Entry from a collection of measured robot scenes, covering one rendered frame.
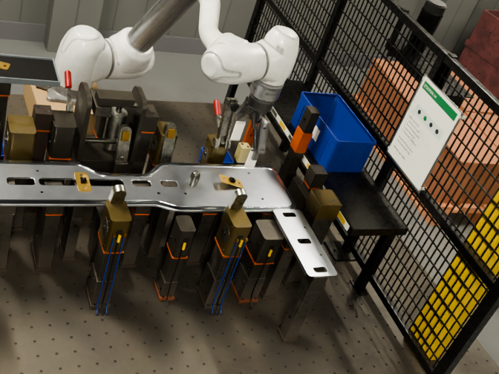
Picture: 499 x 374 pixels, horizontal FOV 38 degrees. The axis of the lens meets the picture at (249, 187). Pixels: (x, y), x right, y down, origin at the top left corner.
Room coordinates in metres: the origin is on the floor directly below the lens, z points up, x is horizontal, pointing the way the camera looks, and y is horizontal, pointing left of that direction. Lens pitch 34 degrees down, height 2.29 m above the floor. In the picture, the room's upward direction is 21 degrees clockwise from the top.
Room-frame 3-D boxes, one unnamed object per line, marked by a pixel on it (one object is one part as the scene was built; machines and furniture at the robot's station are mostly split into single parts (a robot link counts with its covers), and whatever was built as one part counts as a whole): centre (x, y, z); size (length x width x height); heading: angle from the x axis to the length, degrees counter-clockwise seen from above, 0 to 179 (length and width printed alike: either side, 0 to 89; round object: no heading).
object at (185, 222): (1.60, 0.13, 0.84); 0.10 x 0.05 x 0.29; 33
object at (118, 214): (1.48, 0.30, 0.87); 0.12 x 0.07 x 0.35; 33
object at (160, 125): (1.94, 0.32, 0.88); 0.11 x 0.07 x 0.37; 33
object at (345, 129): (2.25, -0.20, 1.10); 0.30 x 0.17 x 0.13; 33
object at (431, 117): (2.07, -0.46, 1.30); 0.23 x 0.02 x 0.31; 33
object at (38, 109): (1.74, 0.65, 0.90); 0.05 x 0.05 x 0.40; 33
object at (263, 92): (1.86, 0.06, 1.37); 0.09 x 0.09 x 0.06
